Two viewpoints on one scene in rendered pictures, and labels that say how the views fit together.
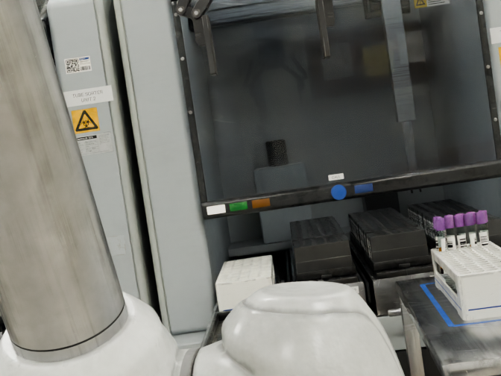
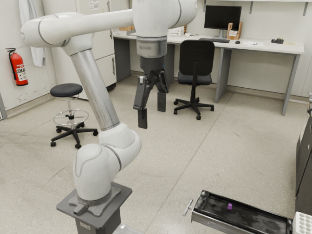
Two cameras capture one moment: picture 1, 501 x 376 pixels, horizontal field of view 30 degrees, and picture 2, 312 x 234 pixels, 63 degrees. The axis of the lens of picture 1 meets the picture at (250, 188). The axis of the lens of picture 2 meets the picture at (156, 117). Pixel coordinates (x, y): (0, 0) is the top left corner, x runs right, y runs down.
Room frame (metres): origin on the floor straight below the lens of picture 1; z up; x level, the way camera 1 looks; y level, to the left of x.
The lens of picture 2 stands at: (1.45, -0.73, 1.58)
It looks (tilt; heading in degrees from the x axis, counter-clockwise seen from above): 27 degrees down; 115
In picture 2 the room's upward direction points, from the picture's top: straight up
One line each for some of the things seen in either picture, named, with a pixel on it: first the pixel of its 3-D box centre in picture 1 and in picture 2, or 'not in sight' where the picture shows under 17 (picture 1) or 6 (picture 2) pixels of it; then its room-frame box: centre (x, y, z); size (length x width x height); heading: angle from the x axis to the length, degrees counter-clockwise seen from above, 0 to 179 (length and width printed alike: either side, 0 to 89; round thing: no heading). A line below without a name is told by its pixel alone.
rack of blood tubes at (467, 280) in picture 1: (478, 277); not in sight; (1.41, -0.32, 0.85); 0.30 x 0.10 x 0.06; 176
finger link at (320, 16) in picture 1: (322, 28); (142, 118); (1.12, -0.11, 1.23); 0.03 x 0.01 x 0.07; 178
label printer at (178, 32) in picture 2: not in sight; (176, 30); (-0.04, 3.27, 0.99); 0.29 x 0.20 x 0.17; 96
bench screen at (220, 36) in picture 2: not in sight; (222, 22); (0.66, 3.37, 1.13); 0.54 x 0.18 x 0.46; 172
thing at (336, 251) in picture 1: (323, 258); not in sight; (1.87, -0.12, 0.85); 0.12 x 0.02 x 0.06; 88
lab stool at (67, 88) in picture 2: not in sight; (68, 113); (-0.55, 1.21, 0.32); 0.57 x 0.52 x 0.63; 88
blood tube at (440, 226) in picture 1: (442, 251); not in sight; (1.52, -0.30, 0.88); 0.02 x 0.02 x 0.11
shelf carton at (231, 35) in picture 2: not in sight; (234, 30); (0.85, 3.42, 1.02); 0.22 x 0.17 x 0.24; 88
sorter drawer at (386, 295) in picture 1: (389, 265); not in sight; (2.10, -0.29, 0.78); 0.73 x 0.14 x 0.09; 178
